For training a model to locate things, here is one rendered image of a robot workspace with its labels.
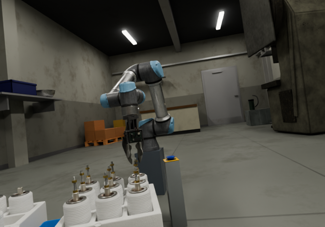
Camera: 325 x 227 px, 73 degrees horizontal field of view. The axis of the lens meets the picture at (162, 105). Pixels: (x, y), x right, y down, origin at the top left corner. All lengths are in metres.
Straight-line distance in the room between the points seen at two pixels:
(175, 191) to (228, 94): 7.78
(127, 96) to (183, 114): 5.53
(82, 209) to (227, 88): 8.15
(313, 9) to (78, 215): 3.97
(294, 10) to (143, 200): 3.61
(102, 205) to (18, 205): 0.47
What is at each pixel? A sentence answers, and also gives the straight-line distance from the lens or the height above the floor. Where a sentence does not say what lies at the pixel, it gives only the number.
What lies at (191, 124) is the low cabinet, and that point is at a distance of 6.46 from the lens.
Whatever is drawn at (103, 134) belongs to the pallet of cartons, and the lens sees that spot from 6.28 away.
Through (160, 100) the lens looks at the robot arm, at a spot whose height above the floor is 0.64.
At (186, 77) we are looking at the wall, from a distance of 8.84.
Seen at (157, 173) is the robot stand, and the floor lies 0.15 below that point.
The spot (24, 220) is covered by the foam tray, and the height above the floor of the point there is 0.17.
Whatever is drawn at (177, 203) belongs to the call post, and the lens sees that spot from 1.15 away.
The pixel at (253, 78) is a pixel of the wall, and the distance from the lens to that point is 9.05.
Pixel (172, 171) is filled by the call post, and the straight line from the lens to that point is 1.10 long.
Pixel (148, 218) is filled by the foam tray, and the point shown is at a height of 0.17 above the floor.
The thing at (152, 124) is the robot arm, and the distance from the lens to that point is 1.58.
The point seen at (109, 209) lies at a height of 0.21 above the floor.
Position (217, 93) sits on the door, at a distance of 8.73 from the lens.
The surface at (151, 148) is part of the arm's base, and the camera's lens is 1.59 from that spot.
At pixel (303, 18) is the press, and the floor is 1.72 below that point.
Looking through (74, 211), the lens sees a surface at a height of 0.23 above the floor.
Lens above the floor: 0.52
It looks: 3 degrees up
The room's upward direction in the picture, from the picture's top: 7 degrees counter-clockwise
